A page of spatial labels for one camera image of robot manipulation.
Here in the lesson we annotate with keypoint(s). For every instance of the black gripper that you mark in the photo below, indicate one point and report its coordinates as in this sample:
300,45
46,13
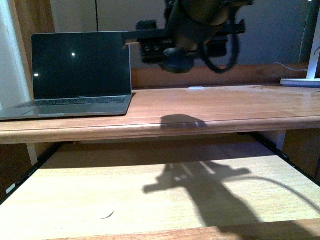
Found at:
199,27

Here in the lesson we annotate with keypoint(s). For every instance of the dark blue computer mouse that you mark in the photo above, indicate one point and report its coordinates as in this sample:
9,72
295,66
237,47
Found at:
176,61

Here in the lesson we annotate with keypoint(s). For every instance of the white round sticker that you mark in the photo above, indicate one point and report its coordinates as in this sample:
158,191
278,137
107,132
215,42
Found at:
196,88

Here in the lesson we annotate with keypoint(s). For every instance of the wooden desk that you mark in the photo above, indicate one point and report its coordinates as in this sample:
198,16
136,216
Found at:
249,98

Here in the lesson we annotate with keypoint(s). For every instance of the grey laptop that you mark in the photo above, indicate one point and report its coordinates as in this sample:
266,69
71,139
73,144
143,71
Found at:
77,74

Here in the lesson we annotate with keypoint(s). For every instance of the wooden keyboard tray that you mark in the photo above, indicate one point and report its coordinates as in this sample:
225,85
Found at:
165,191

